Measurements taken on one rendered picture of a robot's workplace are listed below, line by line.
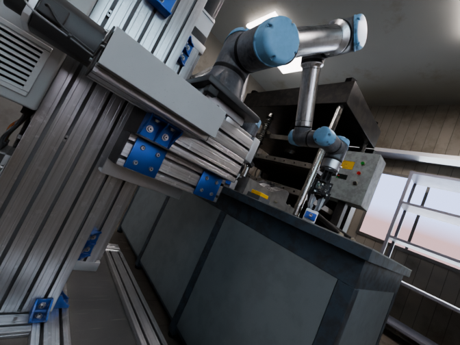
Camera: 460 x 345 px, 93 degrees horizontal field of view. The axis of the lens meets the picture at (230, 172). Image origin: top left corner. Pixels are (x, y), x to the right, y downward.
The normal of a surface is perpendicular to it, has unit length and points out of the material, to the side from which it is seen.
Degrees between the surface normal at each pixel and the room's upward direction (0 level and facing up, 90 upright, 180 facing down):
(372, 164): 90
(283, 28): 95
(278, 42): 95
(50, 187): 90
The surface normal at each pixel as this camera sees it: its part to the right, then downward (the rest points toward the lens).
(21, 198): 0.62, 0.21
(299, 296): -0.68, -0.37
